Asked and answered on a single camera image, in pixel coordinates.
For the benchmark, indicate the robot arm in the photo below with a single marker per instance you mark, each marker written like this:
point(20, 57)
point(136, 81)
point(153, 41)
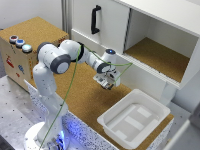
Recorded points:
point(50, 60)

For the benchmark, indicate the blue button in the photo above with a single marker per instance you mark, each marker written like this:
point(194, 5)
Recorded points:
point(20, 42)

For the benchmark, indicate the green button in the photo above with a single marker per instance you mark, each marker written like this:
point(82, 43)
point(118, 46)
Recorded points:
point(27, 48)

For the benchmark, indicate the red button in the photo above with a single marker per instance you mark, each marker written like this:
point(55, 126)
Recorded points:
point(13, 39)

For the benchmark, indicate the wooden drawer box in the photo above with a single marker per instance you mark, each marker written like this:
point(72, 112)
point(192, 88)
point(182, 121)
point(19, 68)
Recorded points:
point(25, 43)

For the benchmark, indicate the white cabinet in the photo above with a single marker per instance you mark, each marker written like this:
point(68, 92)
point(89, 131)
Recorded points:
point(160, 43)

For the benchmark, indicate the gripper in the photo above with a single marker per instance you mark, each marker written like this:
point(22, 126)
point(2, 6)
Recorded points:
point(106, 79)

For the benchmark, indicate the white plastic box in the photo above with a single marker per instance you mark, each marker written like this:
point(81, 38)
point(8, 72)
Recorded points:
point(133, 118)

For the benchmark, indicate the white sliding door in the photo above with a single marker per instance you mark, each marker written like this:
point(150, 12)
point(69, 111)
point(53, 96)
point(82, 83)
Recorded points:
point(110, 25)

